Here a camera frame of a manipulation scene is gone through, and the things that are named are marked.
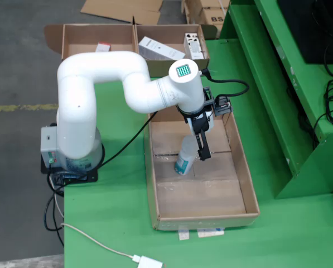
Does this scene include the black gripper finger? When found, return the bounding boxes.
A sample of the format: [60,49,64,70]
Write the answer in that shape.
[195,130,212,162]

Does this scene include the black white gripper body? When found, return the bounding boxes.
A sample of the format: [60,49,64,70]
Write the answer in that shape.
[178,104,214,136]

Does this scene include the white bottle teal label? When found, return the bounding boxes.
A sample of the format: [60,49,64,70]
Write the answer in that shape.
[173,136,198,176]

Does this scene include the shallow cardboard tray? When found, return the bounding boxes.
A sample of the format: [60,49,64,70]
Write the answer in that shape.
[143,103,260,231]

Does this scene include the stacked brown cardboard boxes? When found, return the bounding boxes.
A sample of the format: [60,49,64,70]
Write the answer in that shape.
[200,7,226,31]

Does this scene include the divided cardboard box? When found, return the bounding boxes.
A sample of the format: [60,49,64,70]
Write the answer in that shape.
[43,23,219,78]

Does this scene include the open empty cardboard box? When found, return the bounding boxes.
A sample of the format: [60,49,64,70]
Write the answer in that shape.
[80,0,164,25]

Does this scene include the grey robot controller box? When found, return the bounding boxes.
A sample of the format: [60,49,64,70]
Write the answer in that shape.
[40,126,70,168]

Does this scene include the white carton black print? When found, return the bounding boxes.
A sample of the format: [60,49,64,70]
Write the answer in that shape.
[184,32,206,60]

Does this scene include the green metal shelf unit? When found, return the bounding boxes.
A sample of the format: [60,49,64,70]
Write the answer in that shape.
[219,0,333,200]

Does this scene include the long white carton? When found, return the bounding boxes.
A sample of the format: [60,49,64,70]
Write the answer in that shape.
[138,36,186,61]

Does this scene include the white paper label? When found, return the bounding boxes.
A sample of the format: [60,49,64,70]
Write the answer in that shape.
[178,227,191,241]
[196,227,225,238]

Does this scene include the plain brown carton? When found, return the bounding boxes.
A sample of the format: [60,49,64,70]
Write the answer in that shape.
[181,0,231,25]

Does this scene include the white carton red stripe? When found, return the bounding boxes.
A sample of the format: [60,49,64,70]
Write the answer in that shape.
[95,42,112,53]

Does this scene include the white adapter block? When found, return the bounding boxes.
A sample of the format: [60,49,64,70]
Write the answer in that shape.
[132,253,164,268]

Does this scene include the black monitor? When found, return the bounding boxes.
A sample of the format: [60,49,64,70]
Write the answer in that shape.
[276,0,333,65]

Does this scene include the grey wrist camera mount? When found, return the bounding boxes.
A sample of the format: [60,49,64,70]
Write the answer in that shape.
[204,87,234,118]

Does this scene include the black camera cable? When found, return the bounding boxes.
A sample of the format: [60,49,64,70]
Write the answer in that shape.
[201,68,251,99]

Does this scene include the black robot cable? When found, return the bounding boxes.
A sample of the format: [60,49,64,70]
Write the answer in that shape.
[98,111,159,171]

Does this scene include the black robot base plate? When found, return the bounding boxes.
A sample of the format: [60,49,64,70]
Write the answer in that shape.
[40,156,99,185]

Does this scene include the black cable bundle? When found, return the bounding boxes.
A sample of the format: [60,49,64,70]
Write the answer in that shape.
[286,41,333,146]

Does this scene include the white cable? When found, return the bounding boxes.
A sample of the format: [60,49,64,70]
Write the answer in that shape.
[53,192,135,261]

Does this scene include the black floor cables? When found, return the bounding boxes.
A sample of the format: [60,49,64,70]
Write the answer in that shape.
[43,173,65,248]

